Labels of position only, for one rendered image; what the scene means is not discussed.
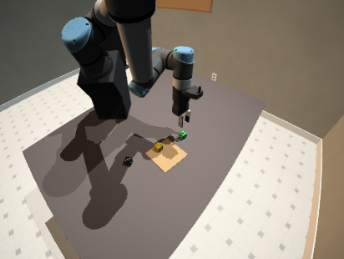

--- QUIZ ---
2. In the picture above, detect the yellow die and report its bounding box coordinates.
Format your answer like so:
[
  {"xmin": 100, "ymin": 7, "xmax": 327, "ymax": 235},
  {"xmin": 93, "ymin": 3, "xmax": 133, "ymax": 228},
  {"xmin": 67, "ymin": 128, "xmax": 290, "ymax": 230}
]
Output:
[{"xmin": 154, "ymin": 142, "xmax": 163, "ymax": 152}]

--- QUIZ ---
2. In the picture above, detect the peach flat mat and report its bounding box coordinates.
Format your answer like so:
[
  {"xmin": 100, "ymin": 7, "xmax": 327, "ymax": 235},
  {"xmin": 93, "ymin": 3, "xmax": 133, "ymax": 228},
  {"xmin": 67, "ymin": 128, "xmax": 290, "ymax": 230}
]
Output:
[{"xmin": 145, "ymin": 138, "xmax": 187, "ymax": 173}]

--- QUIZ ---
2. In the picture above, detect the green die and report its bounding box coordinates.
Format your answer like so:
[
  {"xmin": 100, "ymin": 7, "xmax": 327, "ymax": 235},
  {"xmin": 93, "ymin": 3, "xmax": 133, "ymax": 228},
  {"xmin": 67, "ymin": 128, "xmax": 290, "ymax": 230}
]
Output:
[{"xmin": 179, "ymin": 130, "xmax": 187, "ymax": 140}]

